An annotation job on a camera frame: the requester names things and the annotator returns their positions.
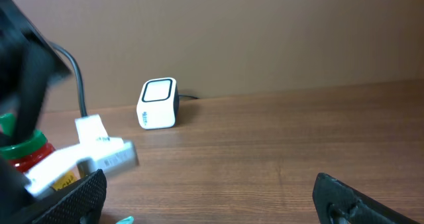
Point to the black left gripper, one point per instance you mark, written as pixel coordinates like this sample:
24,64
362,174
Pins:
29,65

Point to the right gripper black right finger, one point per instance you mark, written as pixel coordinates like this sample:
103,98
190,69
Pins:
336,202

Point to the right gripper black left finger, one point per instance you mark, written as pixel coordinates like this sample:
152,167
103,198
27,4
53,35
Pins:
81,202

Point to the teal wet wipes pack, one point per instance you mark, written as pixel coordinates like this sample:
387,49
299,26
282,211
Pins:
127,220

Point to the white barcode scanner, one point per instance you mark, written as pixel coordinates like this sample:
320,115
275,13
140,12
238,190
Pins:
158,104

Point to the red chilli sauce bottle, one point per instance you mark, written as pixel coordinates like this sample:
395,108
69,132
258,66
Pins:
25,155

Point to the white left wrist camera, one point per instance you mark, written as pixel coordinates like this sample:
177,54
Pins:
95,150

